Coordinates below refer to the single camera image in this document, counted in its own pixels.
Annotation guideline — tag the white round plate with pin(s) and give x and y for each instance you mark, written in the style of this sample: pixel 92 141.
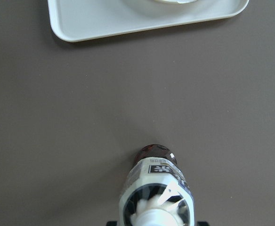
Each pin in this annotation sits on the white round plate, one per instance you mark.
pixel 175 1

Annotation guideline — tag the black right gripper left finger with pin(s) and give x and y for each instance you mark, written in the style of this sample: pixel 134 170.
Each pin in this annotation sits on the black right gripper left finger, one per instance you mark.
pixel 112 223

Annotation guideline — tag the tea bottle white cap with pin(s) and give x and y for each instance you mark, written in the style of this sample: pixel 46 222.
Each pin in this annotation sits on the tea bottle white cap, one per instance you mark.
pixel 155 192

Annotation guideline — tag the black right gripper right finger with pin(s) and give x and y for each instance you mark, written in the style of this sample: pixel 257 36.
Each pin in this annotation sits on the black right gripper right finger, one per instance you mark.
pixel 202 223

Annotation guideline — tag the white serving tray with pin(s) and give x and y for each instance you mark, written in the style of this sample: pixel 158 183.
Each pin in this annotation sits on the white serving tray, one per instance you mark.
pixel 80 20

